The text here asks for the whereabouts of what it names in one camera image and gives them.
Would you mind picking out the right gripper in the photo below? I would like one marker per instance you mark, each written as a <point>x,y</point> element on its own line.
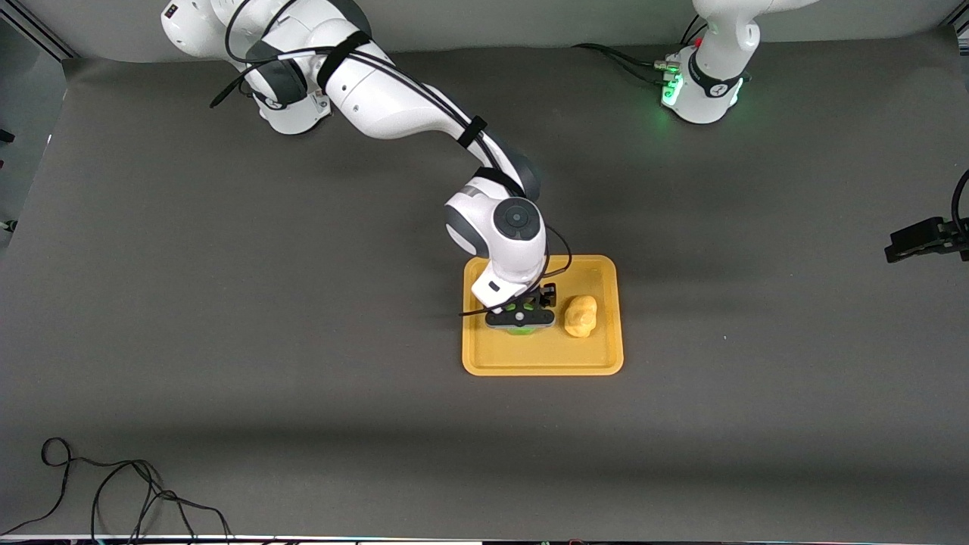
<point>546,293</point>

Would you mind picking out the yellow potato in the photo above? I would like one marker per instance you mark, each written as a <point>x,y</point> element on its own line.
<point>581,316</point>

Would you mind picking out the green apple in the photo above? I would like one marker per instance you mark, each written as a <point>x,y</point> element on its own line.
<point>518,331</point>

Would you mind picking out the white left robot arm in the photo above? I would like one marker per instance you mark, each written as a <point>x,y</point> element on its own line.
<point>715,45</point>

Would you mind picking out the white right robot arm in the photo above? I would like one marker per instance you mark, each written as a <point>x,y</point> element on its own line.
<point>394,106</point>

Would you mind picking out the yellow plastic tray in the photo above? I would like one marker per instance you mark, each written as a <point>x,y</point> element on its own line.
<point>530,352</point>

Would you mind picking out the dark grey table mat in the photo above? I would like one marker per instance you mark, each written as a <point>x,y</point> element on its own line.
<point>303,303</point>

